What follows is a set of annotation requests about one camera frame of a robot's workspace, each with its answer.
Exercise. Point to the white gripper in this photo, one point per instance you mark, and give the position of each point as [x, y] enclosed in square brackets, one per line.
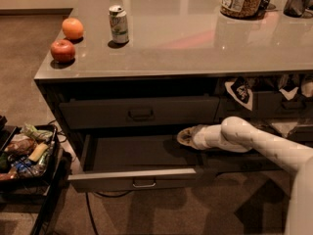
[200, 137]

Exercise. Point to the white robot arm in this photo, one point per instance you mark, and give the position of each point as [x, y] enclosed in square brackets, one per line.
[237, 135]

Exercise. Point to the white paper in drawer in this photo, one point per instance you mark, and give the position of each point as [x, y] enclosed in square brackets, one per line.
[284, 126]

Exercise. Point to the black white snack bag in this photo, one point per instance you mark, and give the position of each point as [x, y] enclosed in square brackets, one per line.
[240, 91]

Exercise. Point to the grey cabinet with countertop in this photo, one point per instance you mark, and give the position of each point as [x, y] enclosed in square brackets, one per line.
[180, 48]

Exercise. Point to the green white soda can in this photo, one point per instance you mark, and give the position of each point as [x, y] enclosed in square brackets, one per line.
[119, 24]

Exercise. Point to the red apple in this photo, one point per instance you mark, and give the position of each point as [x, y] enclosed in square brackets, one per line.
[62, 51]

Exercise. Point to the orange fruit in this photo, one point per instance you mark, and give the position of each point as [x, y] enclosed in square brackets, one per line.
[72, 28]

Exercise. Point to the black tray of snacks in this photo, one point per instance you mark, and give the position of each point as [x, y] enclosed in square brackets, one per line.
[28, 154]

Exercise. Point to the dark glass container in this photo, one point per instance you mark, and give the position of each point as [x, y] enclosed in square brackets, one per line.
[295, 8]

